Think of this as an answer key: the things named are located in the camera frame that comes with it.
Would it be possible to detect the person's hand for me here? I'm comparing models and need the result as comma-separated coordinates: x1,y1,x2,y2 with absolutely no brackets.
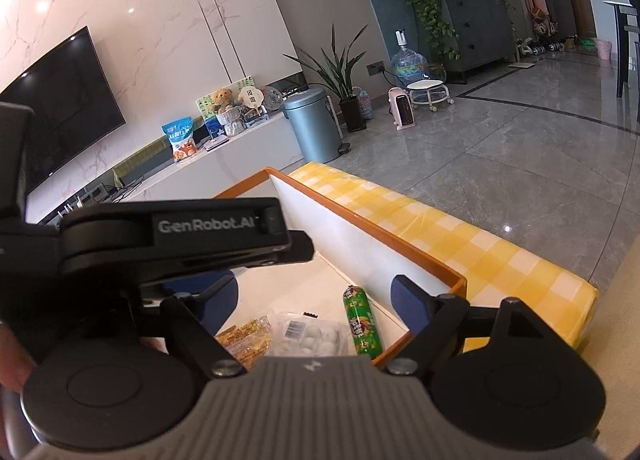
0,324,37,393

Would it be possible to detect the black television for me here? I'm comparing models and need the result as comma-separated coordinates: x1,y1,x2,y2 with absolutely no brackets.
1,27,125,191

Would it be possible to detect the blue grey trash bin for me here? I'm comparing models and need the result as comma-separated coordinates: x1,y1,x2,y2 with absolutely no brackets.
283,87,350,163

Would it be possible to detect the green tube snack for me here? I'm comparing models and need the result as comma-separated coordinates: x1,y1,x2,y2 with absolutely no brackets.
343,286,384,359

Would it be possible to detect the white tv console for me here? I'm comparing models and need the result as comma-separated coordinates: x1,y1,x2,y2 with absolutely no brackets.
26,113,303,223

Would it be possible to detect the dark grey cabinet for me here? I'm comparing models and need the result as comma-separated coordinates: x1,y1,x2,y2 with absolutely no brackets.
440,0,515,84

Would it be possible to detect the blue snack bag on console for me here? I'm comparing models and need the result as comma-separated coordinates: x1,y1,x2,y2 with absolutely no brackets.
162,116,198,162

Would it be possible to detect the clear white candy bag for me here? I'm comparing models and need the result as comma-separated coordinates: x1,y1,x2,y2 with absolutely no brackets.
267,312,354,357

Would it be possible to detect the teddy bear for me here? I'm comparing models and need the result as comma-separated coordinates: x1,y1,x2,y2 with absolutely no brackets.
212,87,234,114

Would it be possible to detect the yellow checkered tablecloth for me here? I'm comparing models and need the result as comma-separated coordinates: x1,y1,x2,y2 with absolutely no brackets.
291,163,598,347

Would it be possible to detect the water jug with pump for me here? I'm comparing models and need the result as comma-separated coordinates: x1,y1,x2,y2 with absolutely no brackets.
392,29,428,86

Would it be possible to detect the golden snack packet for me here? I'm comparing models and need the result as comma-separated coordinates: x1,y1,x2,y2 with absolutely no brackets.
215,316,272,370

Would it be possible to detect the orange white storage box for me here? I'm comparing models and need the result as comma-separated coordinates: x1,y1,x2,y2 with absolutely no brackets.
218,168,468,367

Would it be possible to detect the round paper fan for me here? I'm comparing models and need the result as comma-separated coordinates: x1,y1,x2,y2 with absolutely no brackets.
238,85,265,109

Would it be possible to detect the white round stool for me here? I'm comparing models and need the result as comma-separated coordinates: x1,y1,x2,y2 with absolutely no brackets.
407,79,454,112

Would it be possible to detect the potted long-leaf plant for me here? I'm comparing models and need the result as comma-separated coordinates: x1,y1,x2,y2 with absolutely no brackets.
284,24,368,133

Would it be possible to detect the pink space heater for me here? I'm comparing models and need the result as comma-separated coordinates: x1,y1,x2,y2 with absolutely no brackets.
387,87,416,131

